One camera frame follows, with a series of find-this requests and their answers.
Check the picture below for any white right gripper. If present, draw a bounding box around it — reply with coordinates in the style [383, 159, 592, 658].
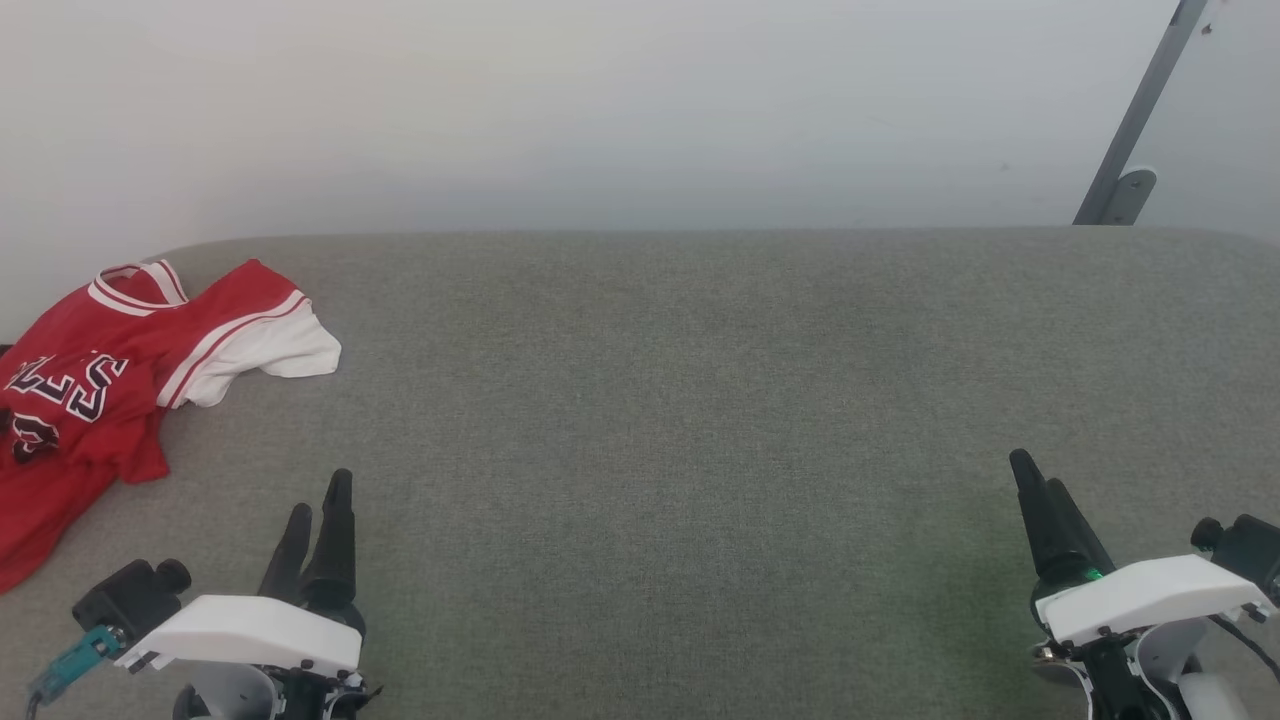
[1008, 449, 1277, 720]

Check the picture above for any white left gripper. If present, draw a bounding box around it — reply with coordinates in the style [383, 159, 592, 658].
[113, 468, 382, 720]

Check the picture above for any red and white basketball jersey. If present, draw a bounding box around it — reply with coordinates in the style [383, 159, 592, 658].
[0, 258, 343, 593]

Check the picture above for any grey fabric sofa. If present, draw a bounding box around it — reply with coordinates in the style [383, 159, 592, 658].
[0, 226, 1280, 720]

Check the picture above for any teal left camera connector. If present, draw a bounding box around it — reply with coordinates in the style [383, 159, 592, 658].
[27, 625, 128, 704]

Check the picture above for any grey metal bar with bracket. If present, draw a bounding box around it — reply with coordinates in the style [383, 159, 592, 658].
[1072, 0, 1211, 227]

